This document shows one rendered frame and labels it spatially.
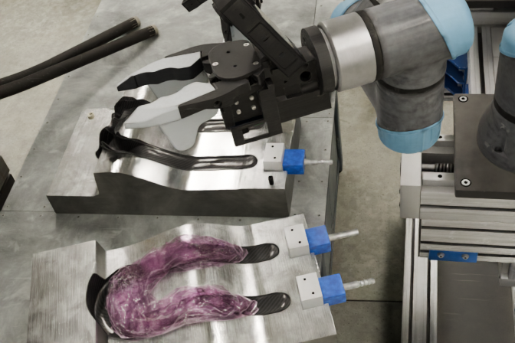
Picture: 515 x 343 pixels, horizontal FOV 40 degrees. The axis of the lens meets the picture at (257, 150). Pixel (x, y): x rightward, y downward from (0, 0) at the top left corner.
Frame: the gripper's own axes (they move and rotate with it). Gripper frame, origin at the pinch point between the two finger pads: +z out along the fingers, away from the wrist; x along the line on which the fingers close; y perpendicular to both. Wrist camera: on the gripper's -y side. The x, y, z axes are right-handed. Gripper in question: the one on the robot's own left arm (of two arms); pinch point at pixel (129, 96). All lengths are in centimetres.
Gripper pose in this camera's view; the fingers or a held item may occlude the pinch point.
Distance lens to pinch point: 71.4
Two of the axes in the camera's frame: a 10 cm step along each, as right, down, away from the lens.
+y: 1.8, 7.7, 6.2
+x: -2.4, -5.7, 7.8
